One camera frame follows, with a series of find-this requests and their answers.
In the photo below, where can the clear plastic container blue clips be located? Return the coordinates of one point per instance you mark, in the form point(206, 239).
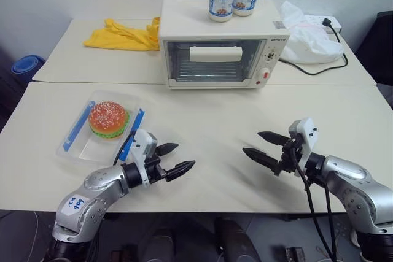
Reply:
point(80, 142)

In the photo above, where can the white plastic bag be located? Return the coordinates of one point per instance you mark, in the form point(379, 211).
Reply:
point(307, 38)

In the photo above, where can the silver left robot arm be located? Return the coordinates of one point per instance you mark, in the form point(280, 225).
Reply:
point(92, 193)

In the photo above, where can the yellow cloth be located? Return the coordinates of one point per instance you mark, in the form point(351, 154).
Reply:
point(122, 36)

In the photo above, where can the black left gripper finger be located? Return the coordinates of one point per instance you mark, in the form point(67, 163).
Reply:
point(167, 148)
point(181, 168)

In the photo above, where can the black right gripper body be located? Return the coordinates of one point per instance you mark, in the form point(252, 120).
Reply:
point(288, 154)

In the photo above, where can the white power strip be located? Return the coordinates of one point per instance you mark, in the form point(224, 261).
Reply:
point(322, 21)

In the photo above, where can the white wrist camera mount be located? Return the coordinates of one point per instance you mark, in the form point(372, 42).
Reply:
point(142, 147)
point(305, 139)

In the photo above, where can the cream toaster oven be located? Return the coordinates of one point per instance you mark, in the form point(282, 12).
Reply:
point(215, 38)

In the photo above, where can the blue round stool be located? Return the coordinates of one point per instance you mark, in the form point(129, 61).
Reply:
point(27, 64)

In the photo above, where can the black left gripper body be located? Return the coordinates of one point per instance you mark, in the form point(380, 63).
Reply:
point(155, 167)

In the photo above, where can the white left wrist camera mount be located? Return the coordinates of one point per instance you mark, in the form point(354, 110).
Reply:
point(142, 147)

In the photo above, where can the toy hamburger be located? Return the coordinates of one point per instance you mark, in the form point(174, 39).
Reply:
point(108, 120)

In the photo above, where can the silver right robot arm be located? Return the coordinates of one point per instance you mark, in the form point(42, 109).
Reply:
point(356, 194)

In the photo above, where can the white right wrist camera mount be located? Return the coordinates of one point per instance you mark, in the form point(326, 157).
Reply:
point(305, 139)

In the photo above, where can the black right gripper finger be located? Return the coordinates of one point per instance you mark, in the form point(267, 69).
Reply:
point(261, 157)
point(271, 137)

